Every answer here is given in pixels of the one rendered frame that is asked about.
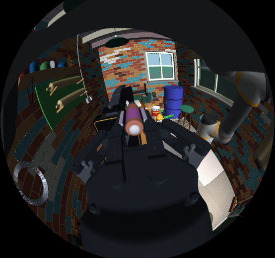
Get white four-pane window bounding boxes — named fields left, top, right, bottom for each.
left=145, top=51, right=176, bottom=82

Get silver wire coil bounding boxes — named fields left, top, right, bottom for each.
left=13, top=161, right=49, bottom=206

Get crank with purple grip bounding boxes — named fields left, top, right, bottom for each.
left=125, top=102, right=145, bottom=136

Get black orange-edged tray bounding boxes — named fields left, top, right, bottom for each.
left=93, top=113, right=149, bottom=147

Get green pegboard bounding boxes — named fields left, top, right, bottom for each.
left=34, top=75, right=89, bottom=131

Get red hand truck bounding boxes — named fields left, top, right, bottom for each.
left=178, top=79, right=189, bottom=120

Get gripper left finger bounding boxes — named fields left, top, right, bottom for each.
left=70, top=109, right=128, bottom=177

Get wooden workbench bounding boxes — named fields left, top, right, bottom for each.
left=133, top=97, right=161, bottom=110

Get green tin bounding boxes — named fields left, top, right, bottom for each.
left=39, top=60, right=56, bottom=71

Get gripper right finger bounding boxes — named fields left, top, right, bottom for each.
left=140, top=108, right=212, bottom=169

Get black wringer body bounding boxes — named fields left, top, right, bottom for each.
left=107, top=85, right=156, bottom=134

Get wooden wall shelf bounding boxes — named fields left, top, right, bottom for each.
left=18, top=65, right=80, bottom=80

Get green-topped wooden stool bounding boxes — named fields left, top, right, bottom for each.
left=177, top=104, right=195, bottom=130

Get green pendant lamp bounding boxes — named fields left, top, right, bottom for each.
left=104, top=34, right=130, bottom=48

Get white wide window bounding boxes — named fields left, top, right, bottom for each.
left=194, top=57, right=235, bottom=104

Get blue drum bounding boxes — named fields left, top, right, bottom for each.
left=163, top=85, right=185, bottom=119

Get grey conduit with box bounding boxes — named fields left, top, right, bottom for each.
left=76, top=33, right=93, bottom=103

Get tan wooden roller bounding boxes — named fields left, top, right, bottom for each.
left=46, top=76, right=85, bottom=96
left=55, top=87, right=88, bottom=114

